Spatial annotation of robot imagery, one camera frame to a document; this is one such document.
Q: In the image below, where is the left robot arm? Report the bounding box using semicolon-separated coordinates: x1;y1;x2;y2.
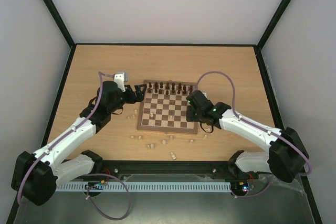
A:
11;81;146;206

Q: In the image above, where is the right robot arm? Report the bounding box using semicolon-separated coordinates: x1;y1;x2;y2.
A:
187;100;309;183

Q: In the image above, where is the wooden chess board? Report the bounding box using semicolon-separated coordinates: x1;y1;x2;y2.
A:
136;80;198;134

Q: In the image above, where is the lying light chess piece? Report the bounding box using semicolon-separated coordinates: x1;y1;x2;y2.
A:
171;152;176;160

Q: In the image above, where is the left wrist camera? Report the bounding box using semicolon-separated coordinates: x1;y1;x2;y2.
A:
114;71;129;82

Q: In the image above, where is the black aluminium frame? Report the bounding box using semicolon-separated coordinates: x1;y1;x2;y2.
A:
5;0;323;224

